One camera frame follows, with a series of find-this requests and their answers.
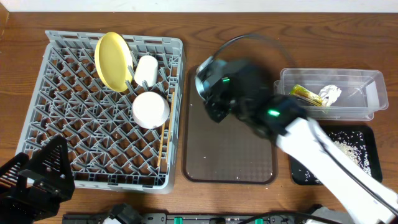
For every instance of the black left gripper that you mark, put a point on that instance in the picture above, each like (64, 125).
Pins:
(44, 195)

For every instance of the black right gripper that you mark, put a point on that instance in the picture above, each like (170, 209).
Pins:
(211, 103)

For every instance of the yellow green snack wrapper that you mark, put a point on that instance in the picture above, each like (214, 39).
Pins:
(306, 95)

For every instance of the white tissue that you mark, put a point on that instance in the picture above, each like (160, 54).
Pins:
(329, 94)

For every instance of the white paper cup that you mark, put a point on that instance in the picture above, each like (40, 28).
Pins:
(146, 71)

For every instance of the pile of rice and nuts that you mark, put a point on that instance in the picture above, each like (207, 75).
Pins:
(351, 143)

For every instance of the yellow plate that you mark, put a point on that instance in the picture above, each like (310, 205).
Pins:
(112, 60)

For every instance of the light blue bowl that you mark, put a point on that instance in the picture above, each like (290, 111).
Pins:
(207, 75)

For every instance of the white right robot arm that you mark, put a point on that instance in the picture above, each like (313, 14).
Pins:
(282, 120)

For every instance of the grey dishwasher rack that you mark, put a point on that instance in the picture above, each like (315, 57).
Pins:
(107, 150)

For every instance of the black waste tray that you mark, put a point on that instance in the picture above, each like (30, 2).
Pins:
(370, 142)

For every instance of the brown serving tray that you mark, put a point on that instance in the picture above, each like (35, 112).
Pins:
(227, 152)

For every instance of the clear plastic bin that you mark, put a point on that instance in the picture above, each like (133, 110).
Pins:
(363, 92)

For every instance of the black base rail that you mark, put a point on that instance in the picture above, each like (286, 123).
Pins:
(124, 213)

